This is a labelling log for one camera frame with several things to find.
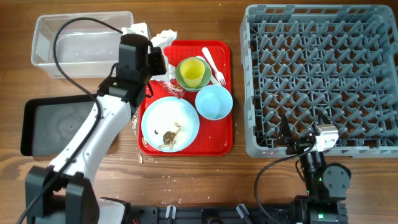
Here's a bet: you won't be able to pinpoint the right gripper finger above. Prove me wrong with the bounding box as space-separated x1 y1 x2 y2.
277 114 294 146
317 110 331 126

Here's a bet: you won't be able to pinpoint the red snack wrapper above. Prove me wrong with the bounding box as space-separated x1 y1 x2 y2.
150 79 187 98

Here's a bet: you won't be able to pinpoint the yellow plastic cup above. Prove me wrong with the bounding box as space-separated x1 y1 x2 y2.
180 58 205 88

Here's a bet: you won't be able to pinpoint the light blue bowl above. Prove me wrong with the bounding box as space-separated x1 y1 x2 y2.
195 85 233 121

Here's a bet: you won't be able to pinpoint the white napkin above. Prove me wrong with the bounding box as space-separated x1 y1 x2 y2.
150 29 177 82

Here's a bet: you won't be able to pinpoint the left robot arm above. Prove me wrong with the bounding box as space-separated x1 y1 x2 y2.
18 34 165 223

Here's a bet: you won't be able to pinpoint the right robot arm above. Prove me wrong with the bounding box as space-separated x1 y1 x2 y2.
277 115 351 223

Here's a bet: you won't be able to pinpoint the grey dishwasher rack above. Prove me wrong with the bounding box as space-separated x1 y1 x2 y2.
239 4 397 158

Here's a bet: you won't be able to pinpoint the green small bowl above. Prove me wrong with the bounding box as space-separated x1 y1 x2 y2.
175 58 211 92

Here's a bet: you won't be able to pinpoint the light blue plate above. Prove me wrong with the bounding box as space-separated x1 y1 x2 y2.
141 96 200 153

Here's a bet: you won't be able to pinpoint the white plastic spoon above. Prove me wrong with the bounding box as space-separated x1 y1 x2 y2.
197 55 221 86

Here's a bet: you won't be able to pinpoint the red serving tray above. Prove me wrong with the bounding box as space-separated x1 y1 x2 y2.
137 40 233 156

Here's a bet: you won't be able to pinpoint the white plastic fork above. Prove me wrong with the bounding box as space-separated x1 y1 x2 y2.
201 47 226 86

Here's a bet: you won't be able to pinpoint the clear plastic bin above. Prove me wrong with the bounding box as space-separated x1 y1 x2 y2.
31 11 134 78

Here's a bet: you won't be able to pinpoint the brown food scraps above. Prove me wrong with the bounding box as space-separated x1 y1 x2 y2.
154 122 182 149

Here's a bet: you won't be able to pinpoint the food crumb on table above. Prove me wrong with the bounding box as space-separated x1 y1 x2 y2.
138 154 144 164

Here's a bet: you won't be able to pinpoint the black plastic tray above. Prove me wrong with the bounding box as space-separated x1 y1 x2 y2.
20 95 95 156

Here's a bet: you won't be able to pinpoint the right black cable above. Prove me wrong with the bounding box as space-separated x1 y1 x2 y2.
254 143 317 224

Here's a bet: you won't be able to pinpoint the black cable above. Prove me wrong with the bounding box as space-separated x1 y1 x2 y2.
16 17 124 224
254 143 317 224

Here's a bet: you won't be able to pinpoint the left black cable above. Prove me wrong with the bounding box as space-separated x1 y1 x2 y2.
16 17 124 224

